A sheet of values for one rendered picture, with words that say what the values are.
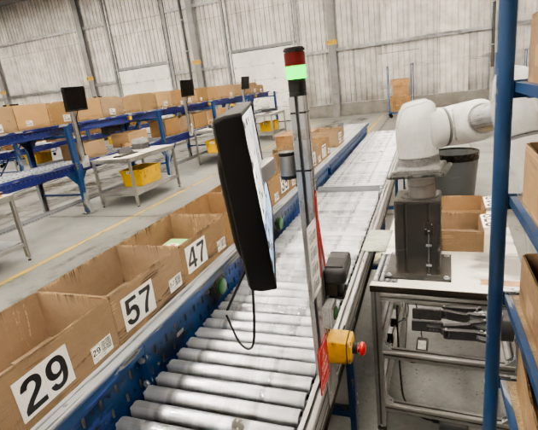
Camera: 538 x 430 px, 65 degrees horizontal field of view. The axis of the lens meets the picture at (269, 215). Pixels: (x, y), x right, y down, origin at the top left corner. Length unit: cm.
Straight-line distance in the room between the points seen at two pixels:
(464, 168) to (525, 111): 381
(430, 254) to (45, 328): 144
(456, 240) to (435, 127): 61
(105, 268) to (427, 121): 135
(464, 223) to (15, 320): 200
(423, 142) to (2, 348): 157
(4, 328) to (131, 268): 52
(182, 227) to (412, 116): 114
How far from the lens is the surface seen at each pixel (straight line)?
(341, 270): 118
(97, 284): 173
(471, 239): 212
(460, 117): 175
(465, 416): 213
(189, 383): 141
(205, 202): 238
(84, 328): 128
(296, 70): 105
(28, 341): 155
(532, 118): 120
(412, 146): 173
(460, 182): 502
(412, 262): 186
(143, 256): 173
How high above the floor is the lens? 158
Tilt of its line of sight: 17 degrees down
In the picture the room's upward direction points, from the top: 7 degrees counter-clockwise
